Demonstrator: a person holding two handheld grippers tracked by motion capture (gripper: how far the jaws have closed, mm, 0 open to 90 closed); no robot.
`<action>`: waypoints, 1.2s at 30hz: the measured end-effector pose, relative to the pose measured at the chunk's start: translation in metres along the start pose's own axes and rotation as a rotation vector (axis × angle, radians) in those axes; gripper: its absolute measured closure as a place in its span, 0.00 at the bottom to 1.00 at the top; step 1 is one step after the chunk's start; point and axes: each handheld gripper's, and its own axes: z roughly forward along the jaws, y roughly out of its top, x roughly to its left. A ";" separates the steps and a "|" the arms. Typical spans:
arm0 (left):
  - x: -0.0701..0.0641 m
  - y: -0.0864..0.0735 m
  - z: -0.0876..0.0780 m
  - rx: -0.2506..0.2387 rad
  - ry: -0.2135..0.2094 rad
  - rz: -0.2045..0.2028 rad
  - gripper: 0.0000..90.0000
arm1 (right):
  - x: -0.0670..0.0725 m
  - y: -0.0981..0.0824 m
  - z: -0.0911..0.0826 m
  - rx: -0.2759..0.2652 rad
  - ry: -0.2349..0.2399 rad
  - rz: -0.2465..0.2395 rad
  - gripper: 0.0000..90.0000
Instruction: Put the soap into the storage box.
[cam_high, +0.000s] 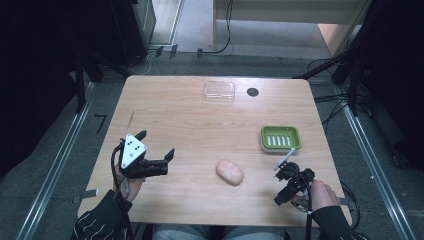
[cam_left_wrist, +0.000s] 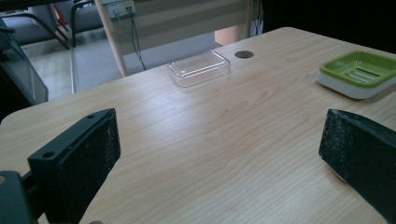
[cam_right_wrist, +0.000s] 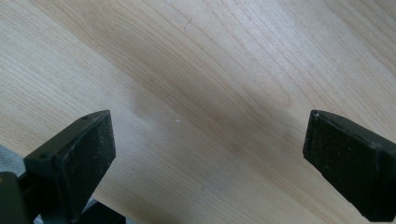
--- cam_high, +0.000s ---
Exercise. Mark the person's left hand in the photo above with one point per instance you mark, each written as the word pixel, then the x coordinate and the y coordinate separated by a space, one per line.
pixel 132 189

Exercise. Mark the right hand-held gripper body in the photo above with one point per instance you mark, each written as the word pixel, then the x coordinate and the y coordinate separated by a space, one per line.
pixel 295 178

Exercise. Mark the clear plastic container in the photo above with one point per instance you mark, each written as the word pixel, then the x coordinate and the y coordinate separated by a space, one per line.
pixel 219 91

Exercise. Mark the black round table grommet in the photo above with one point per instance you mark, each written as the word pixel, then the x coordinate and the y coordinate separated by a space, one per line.
pixel 253 92

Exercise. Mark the black cabinet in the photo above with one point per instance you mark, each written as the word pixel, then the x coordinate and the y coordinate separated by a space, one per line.
pixel 133 30

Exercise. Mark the green soap dish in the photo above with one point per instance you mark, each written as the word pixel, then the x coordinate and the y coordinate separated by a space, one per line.
pixel 280 140

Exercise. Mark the white shelf unit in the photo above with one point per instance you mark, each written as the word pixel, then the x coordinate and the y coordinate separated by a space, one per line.
pixel 286 10

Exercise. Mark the grey tape strip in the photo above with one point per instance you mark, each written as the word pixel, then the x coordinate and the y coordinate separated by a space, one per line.
pixel 85 195

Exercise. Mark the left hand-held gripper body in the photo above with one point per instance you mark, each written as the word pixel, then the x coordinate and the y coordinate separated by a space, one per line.
pixel 133 152

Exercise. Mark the person's right hand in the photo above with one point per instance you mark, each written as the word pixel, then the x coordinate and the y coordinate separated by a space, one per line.
pixel 321 197

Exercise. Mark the metal floor rail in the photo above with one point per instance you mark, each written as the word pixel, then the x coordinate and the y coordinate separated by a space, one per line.
pixel 376 173
pixel 55 170

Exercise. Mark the pink bread roll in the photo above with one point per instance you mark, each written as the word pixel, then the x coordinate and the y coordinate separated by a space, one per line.
pixel 230 172

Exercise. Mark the dark curtain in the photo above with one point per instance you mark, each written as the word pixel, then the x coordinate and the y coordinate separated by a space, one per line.
pixel 36 66
pixel 396 73

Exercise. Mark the black stand legs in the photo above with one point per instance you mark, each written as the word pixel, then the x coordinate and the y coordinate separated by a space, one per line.
pixel 87 71
pixel 346 71

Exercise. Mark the black angled floor tape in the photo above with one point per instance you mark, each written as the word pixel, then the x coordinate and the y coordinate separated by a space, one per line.
pixel 101 121

